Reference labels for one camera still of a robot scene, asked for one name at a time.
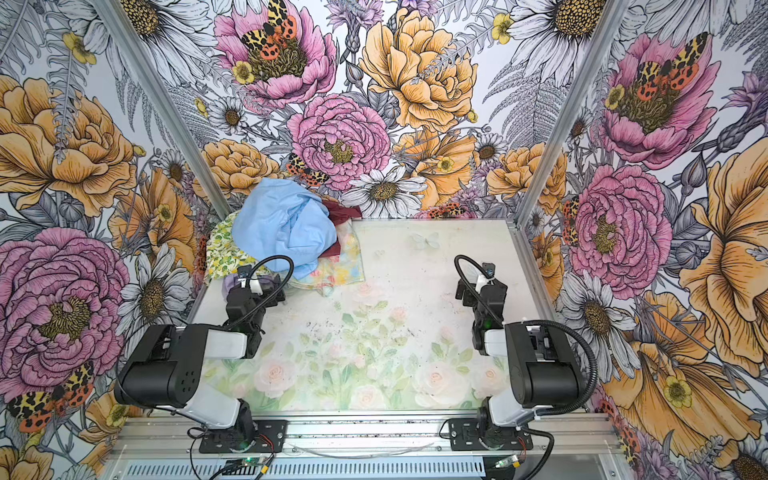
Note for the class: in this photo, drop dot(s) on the right aluminium corner post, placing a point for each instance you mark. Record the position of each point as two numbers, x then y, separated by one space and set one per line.
599 48

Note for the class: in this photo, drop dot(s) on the light blue cloth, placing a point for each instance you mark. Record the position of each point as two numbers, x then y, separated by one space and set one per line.
280 217

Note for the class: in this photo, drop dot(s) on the aluminium front rail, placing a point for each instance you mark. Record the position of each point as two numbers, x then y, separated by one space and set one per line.
363 433

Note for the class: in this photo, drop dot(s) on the white ventilation grille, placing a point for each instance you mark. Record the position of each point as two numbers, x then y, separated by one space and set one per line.
462 467

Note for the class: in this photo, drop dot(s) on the yellow green lemon print cloth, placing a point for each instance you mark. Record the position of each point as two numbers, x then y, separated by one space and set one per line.
223 256

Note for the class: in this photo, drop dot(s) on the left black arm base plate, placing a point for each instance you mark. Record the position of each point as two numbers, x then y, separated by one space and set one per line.
266 436

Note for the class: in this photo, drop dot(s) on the green circuit board right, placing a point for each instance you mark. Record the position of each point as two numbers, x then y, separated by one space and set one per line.
511 461

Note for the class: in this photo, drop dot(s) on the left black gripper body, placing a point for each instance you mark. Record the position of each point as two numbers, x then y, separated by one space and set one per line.
259 316

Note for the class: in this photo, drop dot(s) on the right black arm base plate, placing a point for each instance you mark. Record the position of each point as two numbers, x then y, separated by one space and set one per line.
465 434

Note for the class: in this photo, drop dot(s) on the green circuit board left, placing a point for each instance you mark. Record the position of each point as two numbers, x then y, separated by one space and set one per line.
248 465

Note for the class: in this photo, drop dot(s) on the aluminium corner post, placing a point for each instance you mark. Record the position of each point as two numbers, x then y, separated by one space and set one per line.
141 63
599 48

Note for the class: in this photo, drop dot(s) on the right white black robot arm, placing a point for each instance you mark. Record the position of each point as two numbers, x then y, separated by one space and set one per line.
552 368

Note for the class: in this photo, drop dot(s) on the pastel floral print cloth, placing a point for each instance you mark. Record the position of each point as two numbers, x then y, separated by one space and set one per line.
339 270

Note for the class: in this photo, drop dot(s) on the left aluminium corner post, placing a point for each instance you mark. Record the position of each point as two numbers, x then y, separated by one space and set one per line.
141 63

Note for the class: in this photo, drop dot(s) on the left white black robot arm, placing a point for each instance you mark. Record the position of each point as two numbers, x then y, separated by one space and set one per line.
164 371

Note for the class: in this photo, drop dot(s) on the maroon cloth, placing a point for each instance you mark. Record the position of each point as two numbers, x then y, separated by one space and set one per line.
338 214

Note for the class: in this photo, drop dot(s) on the lavender purple cloth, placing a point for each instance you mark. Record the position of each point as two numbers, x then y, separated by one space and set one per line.
231 287

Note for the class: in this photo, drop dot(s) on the green circuit board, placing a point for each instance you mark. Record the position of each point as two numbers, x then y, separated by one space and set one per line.
248 465
511 461

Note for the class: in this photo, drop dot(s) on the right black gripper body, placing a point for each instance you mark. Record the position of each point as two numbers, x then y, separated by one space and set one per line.
470 298

